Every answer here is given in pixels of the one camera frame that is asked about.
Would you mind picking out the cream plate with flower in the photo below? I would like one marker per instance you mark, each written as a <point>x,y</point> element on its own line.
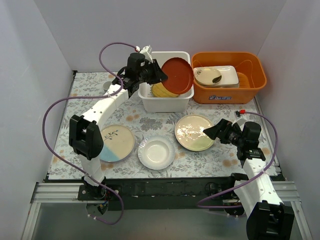
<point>207,76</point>

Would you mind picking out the grey ceramic cup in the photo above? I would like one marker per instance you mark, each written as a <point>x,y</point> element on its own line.
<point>107,85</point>

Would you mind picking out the floral table mat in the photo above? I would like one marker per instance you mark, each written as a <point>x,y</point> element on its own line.
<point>218,161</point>

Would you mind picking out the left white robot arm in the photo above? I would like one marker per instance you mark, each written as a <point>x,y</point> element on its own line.
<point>85,130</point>

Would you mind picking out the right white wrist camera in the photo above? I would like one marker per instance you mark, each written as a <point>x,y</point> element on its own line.
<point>240,118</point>

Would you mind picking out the white scalloped plate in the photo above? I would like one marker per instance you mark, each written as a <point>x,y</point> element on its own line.
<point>156,152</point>

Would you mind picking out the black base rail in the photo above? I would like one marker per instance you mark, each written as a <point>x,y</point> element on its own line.
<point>157,193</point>

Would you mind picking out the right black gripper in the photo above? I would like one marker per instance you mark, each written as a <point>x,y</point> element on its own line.
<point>222,131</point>

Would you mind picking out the round woven bamboo mat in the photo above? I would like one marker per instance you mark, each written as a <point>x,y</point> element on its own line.
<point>159,91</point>

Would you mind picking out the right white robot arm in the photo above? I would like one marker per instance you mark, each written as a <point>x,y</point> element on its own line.
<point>267,216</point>

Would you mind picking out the red lacquer plate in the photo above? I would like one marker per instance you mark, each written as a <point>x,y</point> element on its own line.
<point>180,75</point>

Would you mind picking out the white plastic bin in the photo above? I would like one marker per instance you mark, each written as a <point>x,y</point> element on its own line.
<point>154,104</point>

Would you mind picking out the orange plastic bin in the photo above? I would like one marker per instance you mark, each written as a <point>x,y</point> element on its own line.
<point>249,70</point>

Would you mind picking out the white rectangular dish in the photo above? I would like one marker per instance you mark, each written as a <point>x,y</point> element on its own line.
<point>229,79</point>

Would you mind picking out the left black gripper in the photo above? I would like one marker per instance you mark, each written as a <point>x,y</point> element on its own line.
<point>153,72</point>

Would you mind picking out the beige and blue plate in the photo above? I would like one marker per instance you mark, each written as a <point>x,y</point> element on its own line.
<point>119,142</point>

